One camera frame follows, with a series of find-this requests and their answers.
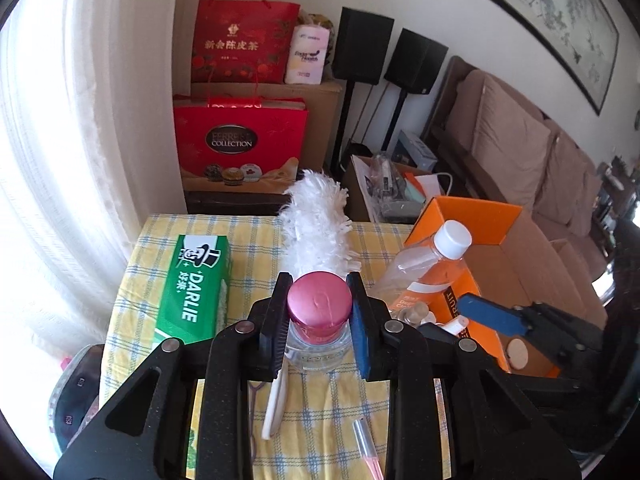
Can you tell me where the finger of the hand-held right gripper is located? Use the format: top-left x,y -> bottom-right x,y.
457,294 -> 576,337
525,332 -> 571,368

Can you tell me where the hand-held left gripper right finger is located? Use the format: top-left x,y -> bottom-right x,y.
347,272 -> 583,480

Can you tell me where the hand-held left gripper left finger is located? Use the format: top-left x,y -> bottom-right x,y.
52,272 -> 293,480

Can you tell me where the white round disc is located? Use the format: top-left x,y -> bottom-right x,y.
506,338 -> 531,368

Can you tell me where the white nail polish bottle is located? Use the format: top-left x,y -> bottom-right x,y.
435,316 -> 469,337

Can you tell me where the clear bottle with pink cap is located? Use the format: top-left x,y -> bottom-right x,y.
287,271 -> 353,373

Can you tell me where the orange cardboard box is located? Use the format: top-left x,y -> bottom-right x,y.
400,196 -> 608,380

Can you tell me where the glass perfume bottle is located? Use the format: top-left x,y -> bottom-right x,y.
397,301 -> 436,328

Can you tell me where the purple string loop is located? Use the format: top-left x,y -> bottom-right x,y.
247,380 -> 267,461

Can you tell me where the white shoehorn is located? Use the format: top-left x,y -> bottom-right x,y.
262,365 -> 289,439

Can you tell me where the large clear bottle orange label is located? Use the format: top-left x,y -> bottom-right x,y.
372,220 -> 473,323

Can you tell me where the green toothpaste box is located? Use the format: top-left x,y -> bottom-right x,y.
159,234 -> 235,480

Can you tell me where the pink clear pen tool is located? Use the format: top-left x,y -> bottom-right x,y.
352,417 -> 386,480

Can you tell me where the white fluffy duster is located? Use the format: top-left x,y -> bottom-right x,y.
277,170 -> 351,281

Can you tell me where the brown sofa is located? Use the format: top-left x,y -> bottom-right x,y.
422,55 -> 621,281

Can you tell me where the yellow checkered tablecloth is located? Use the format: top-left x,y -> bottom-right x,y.
100,214 -> 451,480

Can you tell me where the dark low cabinet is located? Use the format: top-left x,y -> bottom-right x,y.
185,189 -> 296,217

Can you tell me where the small beige sofa cushion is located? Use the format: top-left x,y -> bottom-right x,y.
570,167 -> 604,241

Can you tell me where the cluttered small cardboard box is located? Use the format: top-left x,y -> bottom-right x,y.
345,152 -> 451,223

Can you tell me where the medium beige sofa cushion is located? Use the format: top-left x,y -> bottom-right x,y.
532,120 -> 586,226

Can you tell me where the cluttered side shelf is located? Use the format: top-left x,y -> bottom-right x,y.
592,155 -> 640,261

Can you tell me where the large beige sofa cushion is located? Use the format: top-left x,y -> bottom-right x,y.
472,76 -> 551,196

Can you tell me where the blue white carton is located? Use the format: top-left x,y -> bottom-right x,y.
392,130 -> 438,171

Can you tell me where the red chocolate box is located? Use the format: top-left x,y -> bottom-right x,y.
173,97 -> 309,193

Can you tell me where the pink grey bag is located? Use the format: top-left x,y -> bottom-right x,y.
50,345 -> 107,451

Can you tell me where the black speaker stand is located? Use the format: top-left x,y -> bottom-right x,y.
382,89 -> 407,153
332,80 -> 357,181

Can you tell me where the black speaker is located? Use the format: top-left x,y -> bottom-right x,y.
332,6 -> 396,86
384,28 -> 449,96

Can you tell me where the white sheer curtain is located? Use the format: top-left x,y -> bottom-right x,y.
0,0 -> 186,361

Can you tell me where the red tea gift bag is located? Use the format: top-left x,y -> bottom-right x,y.
192,0 -> 301,86

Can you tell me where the framed ink painting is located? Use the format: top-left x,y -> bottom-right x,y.
466,0 -> 621,117

